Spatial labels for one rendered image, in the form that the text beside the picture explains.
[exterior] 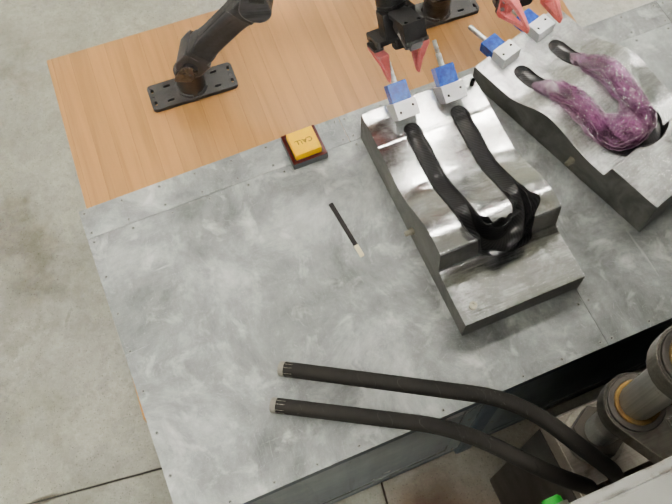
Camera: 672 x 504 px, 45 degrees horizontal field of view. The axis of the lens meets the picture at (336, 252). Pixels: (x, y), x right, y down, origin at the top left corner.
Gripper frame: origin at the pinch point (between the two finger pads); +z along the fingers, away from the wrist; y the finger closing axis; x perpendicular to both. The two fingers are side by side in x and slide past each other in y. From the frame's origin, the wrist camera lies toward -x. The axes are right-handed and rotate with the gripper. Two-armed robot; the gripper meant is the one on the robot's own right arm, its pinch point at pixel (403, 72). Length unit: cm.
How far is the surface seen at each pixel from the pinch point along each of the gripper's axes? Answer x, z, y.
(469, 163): -9.4, 19.7, 7.4
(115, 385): 48, 89, -88
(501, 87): 5.6, 14.4, 23.5
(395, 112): 1.3, 8.6, -2.7
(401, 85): 4.4, 4.9, 0.7
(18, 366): 63, 80, -113
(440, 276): -25.4, 31.1, -8.4
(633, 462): -61, 60, 10
